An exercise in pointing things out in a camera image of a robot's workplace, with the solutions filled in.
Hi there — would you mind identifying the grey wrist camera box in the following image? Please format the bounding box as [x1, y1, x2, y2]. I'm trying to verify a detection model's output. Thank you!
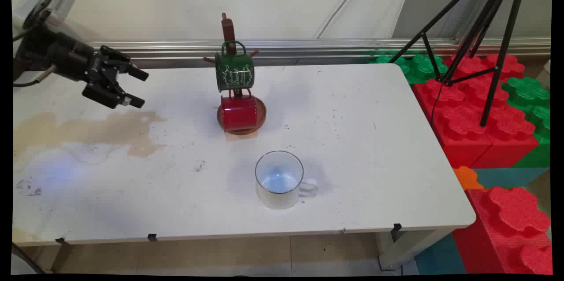
[42, 0, 76, 26]

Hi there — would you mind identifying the teal foam block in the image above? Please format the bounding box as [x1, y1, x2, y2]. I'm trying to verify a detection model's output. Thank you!
[474, 167, 551, 189]
[414, 233, 468, 275]

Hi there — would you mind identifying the orange foam piece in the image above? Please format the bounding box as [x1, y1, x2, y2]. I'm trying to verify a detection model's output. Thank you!
[453, 166, 485, 191]

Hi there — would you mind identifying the green enamel mug white lettering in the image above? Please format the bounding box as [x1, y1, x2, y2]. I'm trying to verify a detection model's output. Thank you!
[215, 40, 255, 93]

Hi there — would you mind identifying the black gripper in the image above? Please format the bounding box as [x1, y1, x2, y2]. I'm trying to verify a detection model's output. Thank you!
[52, 34, 149, 110]

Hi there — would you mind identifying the aluminium rail along wall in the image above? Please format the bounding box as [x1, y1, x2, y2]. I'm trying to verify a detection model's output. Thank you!
[84, 38, 551, 70]

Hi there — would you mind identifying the red foam block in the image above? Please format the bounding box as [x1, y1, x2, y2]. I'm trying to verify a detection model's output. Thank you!
[443, 52, 526, 84]
[412, 78, 493, 169]
[474, 96, 551, 169]
[453, 185, 553, 275]

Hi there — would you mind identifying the red enamel mug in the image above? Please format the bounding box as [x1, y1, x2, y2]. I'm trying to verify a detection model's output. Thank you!
[219, 89, 258, 133]

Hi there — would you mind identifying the white table leg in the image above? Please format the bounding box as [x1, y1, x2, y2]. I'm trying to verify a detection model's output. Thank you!
[377, 228, 454, 271]

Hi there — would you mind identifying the wooden mug tree stand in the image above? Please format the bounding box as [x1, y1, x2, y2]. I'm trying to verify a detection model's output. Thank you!
[203, 12, 267, 136]

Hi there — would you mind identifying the black tripod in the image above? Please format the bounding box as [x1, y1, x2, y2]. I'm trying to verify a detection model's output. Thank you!
[388, 0, 530, 127]

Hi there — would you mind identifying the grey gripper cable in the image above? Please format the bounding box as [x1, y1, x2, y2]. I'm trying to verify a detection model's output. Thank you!
[13, 64, 58, 88]

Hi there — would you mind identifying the green foam block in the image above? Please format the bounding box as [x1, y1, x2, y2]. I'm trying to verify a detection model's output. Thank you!
[501, 77, 551, 168]
[369, 54, 448, 84]

